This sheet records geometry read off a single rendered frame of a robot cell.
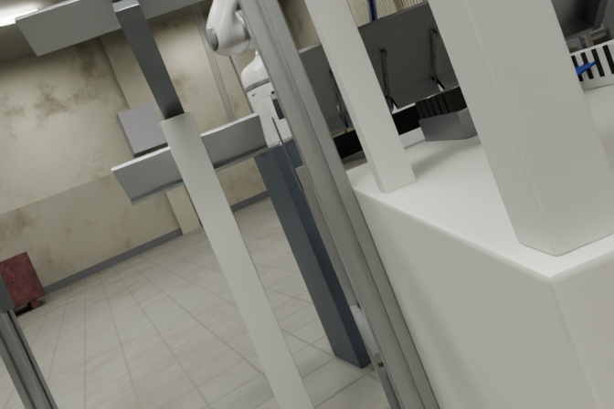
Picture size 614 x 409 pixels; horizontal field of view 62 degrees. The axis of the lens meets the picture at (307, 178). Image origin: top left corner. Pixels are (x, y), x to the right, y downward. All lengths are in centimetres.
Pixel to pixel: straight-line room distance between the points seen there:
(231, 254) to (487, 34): 83
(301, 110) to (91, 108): 793
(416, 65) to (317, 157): 59
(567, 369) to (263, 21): 48
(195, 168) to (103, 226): 733
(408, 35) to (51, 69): 779
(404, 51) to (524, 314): 90
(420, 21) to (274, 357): 71
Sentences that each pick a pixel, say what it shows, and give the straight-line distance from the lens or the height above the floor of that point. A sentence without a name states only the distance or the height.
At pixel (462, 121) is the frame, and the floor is 64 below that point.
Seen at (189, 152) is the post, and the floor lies 75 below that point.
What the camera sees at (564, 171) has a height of 65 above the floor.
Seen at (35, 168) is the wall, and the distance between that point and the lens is 835.
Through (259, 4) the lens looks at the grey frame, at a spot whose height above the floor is 85.
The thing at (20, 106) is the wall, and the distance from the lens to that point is 851.
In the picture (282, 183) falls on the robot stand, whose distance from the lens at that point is 148.
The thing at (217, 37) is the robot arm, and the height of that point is 105.
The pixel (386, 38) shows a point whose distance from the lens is 105.
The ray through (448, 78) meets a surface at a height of 70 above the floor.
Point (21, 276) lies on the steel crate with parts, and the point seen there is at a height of 43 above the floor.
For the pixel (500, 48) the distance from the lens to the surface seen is 19.
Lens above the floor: 69
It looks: 4 degrees down
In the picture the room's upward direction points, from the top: 22 degrees counter-clockwise
